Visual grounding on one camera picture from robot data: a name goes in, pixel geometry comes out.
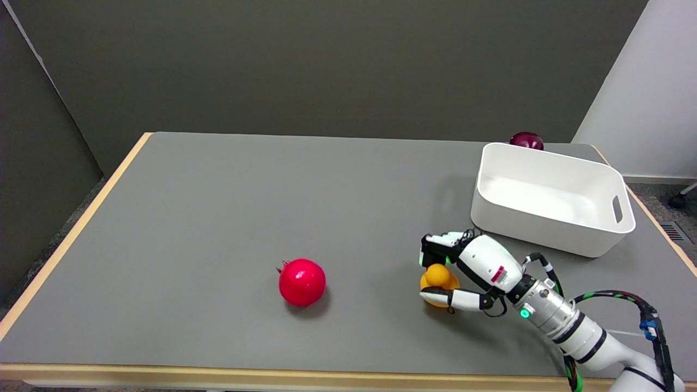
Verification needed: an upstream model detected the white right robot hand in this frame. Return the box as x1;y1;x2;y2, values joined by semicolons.
419;229;535;317

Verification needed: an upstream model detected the yellow rubber duck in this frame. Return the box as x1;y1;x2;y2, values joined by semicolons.
419;264;461;309

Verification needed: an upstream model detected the white plastic bin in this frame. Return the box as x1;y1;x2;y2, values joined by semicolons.
470;142;636;258

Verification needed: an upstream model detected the dark purple round fruit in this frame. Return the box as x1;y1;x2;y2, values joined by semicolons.
509;132;545;151

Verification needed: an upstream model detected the red pomegranate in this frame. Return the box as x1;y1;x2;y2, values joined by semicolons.
277;259;327;307

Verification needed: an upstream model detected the floor vent grille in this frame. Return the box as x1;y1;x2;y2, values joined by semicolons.
660;221;695;245

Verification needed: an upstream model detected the black chair caster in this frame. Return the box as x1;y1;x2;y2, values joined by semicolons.
668;183;697;210

